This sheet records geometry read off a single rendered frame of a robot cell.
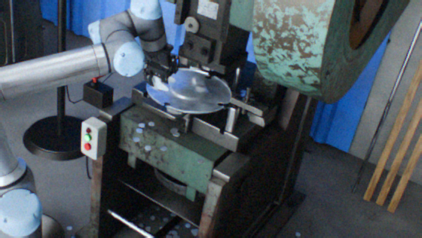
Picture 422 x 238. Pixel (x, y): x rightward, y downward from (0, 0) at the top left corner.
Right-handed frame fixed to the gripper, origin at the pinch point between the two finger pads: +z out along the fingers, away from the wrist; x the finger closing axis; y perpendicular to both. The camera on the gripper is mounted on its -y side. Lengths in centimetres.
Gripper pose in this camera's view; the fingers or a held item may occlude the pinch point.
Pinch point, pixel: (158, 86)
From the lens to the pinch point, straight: 159.1
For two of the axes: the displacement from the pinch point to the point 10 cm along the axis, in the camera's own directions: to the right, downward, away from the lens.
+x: 5.3, -7.1, 4.7
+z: 1.3, 6.2, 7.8
